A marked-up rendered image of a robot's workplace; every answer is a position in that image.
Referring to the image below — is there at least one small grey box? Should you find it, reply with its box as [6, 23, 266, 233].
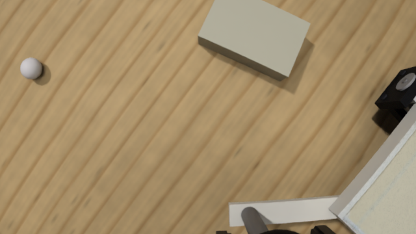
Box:
[198, 0, 310, 81]

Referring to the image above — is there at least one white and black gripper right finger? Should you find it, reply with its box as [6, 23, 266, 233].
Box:
[310, 225, 336, 234]

